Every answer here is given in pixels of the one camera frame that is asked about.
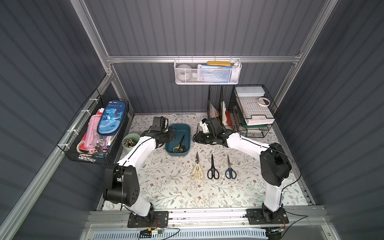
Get black wire desk organizer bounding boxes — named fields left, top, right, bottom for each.
left=207, top=84, right=279, bottom=138

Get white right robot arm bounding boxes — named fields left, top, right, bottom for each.
left=193, top=118, right=292, bottom=213

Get black handled scissors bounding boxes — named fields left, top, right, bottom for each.
left=207, top=155, right=220, bottom=180

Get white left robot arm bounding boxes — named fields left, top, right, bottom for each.
left=103, top=117, right=176, bottom=217

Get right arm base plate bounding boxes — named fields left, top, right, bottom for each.
left=245, top=208, right=290, bottom=225

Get red book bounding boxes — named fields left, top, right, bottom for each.
left=225, top=110, right=233, bottom=128

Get white mesh hanging basket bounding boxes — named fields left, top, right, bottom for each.
left=174, top=58, right=242, bottom=85

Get green pen cup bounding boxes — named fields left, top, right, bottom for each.
left=122, top=133, right=140, bottom=153

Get blue card pack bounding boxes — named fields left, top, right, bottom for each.
left=197, top=65, right=232, bottom=83

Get blue handled scissors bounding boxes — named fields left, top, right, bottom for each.
left=225, top=155, right=237, bottom=180

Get white paper stack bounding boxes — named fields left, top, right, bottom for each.
left=245, top=116, right=275, bottom=126

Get blue shark pencil case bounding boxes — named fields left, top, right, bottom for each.
left=97, top=100, right=127, bottom=136

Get light blue pencil box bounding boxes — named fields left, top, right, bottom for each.
left=235, top=86, right=265, bottom=98

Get black wire wall basket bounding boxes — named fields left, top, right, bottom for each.
left=58, top=90, right=129, bottom=165

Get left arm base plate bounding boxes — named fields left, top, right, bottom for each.
left=127, top=211, right=169, bottom=229

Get cream kitchen shears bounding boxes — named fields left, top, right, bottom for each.
left=191, top=152, right=205, bottom=180

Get teal storage box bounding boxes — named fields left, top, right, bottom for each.
left=166, top=124, right=191, bottom=157

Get pink pencil case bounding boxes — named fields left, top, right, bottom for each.
left=84, top=115, right=102, bottom=153

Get white tape roll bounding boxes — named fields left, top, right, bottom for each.
left=176, top=64, right=192, bottom=82

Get yellow black scissors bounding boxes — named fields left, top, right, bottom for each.
left=173, top=135, right=186, bottom=153

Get checkered notebook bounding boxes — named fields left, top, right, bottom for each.
left=238, top=97, right=274, bottom=119

